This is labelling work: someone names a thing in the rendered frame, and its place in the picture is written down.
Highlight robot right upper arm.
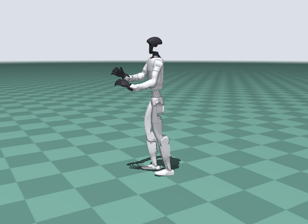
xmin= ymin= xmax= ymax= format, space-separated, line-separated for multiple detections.
xmin=138 ymin=57 xmax=150 ymax=81

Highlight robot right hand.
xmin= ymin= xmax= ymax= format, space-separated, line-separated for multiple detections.
xmin=111 ymin=67 xmax=130 ymax=79

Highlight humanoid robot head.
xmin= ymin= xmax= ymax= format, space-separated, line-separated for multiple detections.
xmin=147 ymin=37 xmax=162 ymax=58

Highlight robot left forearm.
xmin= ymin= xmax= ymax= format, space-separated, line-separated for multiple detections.
xmin=130 ymin=80 xmax=153 ymax=92

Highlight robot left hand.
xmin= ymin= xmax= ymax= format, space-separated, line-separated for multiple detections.
xmin=115 ymin=79 xmax=133 ymax=91

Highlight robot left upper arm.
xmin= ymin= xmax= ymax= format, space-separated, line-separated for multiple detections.
xmin=149 ymin=60 xmax=163 ymax=89

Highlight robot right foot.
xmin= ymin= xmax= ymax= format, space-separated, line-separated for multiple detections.
xmin=141 ymin=164 xmax=161 ymax=170

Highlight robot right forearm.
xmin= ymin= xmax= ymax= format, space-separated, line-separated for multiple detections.
xmin=124 ymin=74 xmax=139 ymax=82

